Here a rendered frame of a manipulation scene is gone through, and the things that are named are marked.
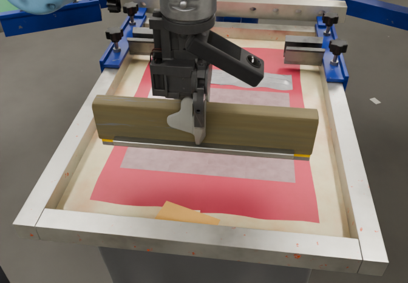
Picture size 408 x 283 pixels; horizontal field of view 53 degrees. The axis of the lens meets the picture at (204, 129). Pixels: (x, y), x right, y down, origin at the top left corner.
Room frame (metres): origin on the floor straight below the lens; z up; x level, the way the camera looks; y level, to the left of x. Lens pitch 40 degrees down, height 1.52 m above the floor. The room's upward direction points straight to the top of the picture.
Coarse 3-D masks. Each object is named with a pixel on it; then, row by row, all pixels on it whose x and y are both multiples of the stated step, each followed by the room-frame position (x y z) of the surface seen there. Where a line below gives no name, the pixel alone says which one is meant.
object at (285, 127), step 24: (96, 96) 0.54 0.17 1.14; (120, 96) 0.54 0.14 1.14; (96, 120) 0.52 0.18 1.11; (120, 120) 0.52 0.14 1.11; (144, 120) 0.51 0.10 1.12; (216, 120) 0.50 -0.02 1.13; (240, 120) 0.49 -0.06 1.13; (264, 120) 0.49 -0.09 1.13; (288, 120) 0.48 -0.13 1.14; (312, 120) 0.48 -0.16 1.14; (240, 144) 0.49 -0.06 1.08; (264, 144) 0.49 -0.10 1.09; (288, 144) 0.48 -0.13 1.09; (312, 144) 0.48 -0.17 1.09
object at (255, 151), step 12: (120, 144) 0.50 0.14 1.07; (132, 144) 0.50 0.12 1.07; (144, 144) 0.50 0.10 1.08; (156, 144) 0.50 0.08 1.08; (168, 144) 0.50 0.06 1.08; (180, 144) 0.50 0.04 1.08; (192, 144) 0.50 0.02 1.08; (204, 144) 0.50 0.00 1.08; (216, 144) 0.50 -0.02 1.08; (264, 156) 0.47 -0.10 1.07; (276, 156) 0.47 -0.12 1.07; (288, 156) 0.47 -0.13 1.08
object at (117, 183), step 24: (144, 72) 0.92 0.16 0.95; (144, 96) 0.81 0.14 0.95; (216, 96) 0.81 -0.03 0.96; (120, 168) 0.56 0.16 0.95; (144, 168) 0.56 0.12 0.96; (168, 168) 0.56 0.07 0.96; (192, 168) 0.56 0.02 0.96; (96, 192) 0.50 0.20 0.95; (120, 192) 0.50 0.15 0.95; (144, 192) 0.50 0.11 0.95; (168, 192) 0.50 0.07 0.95; (192, 192) 0.50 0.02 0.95
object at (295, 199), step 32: (288, 64) 0.96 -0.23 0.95; (224, 96) 0.81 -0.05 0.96; (256, 96) 0.81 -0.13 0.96; (288, 96) 0.81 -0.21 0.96; (224, 160) 0.59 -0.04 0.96; (256, 160) 0.59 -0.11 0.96; (288, 160) 0.59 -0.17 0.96; (224, 192) 0.50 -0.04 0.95; (256, 192) 0.50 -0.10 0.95; (288, 192) 0.50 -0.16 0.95
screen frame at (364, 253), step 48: (336, 96) 0.76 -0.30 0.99; (336, 144) 0.61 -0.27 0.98; (48, 192) 0.47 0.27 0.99; (48, 240) 0.40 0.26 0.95; (96, 240) 0.39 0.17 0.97; (144, 240) 0.38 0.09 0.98; (192, 240) 0.37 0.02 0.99; (240, 240) 0.37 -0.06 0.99; (288, 240) 0.37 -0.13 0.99; (336, 240) 0.37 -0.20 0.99
